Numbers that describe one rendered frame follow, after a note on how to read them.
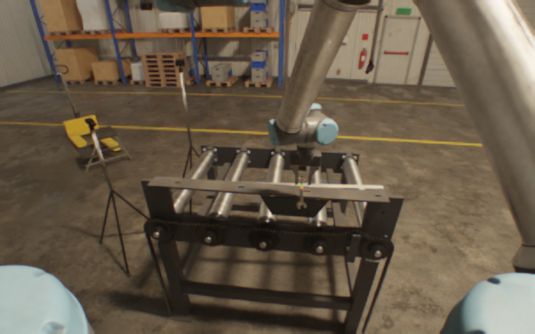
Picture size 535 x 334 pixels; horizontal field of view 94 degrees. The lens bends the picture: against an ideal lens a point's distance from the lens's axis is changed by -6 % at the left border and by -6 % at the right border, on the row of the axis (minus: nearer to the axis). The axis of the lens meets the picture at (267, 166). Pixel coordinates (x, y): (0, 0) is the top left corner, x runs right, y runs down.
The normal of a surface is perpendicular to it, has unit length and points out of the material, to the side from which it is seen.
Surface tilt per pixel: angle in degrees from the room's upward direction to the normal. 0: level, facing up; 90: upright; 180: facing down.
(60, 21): 90
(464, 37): 80
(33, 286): 5
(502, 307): 5
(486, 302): 5
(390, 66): 90
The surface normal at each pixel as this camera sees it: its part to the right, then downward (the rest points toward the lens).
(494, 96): -0.89, 0.04
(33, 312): 0.09, -0.86
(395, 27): -0.11, 0.48
